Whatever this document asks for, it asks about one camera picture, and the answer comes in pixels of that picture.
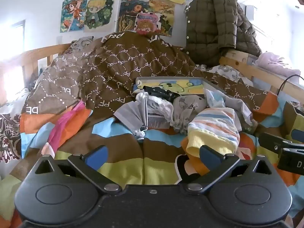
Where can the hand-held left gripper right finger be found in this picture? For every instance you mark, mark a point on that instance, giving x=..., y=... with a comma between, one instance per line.
x=210, y=158

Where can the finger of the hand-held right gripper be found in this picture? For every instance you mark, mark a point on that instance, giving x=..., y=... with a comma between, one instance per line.
x=298, y=133
x=273, y=142

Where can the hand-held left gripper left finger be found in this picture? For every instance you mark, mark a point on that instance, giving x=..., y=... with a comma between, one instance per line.
x=96, y=159

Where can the striped sock with yellow cuff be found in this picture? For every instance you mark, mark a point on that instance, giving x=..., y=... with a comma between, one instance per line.
x=213, y=128

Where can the light blue white cloth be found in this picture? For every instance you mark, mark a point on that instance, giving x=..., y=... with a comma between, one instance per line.
x=215, y=98

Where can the grey cardboard box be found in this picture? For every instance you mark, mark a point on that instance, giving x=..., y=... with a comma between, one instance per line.
x=213, y=84

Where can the white grey cloth bag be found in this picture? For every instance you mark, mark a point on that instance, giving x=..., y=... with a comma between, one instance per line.
x=156, y=106

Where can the brown cardboard box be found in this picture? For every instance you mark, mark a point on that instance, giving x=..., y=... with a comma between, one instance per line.
x=291, y=118

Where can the pale grey cloth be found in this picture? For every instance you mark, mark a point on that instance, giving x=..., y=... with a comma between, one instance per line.
x=238, y=109

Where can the pink cloth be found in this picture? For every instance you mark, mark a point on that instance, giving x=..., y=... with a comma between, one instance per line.
x=64, y=123

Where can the grey printed cloth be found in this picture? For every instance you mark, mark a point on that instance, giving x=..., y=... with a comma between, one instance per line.
x=187, y=106

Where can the lilac blanket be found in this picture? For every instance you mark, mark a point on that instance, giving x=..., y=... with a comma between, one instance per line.
x=275, y=63

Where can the black patterned cloth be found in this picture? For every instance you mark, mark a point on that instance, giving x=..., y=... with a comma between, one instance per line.
x=161, y=91

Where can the brown colourful patterned quilt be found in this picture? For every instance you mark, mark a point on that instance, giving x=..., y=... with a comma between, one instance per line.
x=106, y=76

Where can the white maroon floral sheet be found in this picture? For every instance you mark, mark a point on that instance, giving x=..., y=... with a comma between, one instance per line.
x=9, y=133

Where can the olive puffer jacket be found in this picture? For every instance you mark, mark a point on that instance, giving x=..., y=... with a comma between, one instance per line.
x=209, y=28

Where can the small pink figure poster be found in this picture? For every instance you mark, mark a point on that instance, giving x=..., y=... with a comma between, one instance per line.
x=148, y=25

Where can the blond figure green poster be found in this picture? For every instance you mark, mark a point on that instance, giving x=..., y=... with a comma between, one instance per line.
x=98, y=14

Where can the window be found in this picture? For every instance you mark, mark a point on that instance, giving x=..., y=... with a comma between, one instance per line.
x=16, y=38

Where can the red-haired figure blue poster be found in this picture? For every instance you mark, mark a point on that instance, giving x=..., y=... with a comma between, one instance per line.
x=71, y=14

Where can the orange dark blue poster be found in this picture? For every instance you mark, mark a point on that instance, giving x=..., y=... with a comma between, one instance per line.
x=128, y=11

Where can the wooden bed frame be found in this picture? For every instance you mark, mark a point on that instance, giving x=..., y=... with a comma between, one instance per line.
x=239, y=64

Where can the white wall box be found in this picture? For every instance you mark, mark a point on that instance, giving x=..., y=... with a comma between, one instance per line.
x=251, y=11

